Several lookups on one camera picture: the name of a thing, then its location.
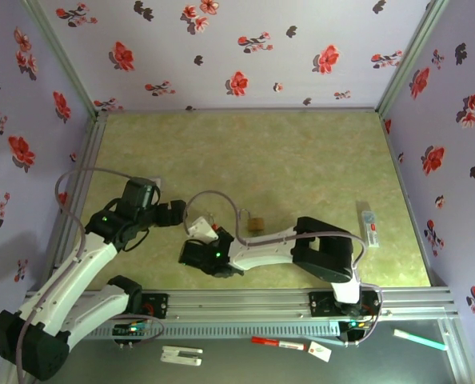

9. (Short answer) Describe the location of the brass padlock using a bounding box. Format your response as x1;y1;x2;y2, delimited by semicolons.
239;207;266;235

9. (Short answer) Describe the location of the wide aluminium mounting beam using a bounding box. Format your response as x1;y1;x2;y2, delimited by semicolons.
19;286;461;322

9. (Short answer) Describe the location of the white plastic clip device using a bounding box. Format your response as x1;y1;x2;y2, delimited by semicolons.
159;345;204;368

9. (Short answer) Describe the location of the red marker pen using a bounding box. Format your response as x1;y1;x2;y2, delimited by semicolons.
250;335;308;354

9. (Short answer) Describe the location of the white card with red logo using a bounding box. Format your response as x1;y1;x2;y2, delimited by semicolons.
306;340;333;364

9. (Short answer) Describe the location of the white and teal stick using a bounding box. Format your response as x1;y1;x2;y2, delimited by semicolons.
393;328;450;353

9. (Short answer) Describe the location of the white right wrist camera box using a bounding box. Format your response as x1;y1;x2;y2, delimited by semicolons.
185;215;219;244

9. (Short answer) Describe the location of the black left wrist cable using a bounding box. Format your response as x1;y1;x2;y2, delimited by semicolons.
121;227;151;254

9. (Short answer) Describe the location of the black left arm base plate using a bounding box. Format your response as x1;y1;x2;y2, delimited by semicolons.
139;293;170;321

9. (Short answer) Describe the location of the grey slotted cable duct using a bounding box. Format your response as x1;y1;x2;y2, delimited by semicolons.
67;322;341;341

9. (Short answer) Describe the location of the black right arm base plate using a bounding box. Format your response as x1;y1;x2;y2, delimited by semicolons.
308;290;382;318

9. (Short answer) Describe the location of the lilac right arm cable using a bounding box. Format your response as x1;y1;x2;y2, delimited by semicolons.
184;190;385;347

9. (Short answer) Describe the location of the lilac arm cable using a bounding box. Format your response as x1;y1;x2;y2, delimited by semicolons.
184;190;385;347
15;167;166;384

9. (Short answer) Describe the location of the aluminium corner post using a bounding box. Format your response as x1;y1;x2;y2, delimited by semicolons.
21;0;103;119
374;0;451;118

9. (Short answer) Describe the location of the lilac left arm cable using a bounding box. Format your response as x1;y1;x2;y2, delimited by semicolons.
15;167;166;384

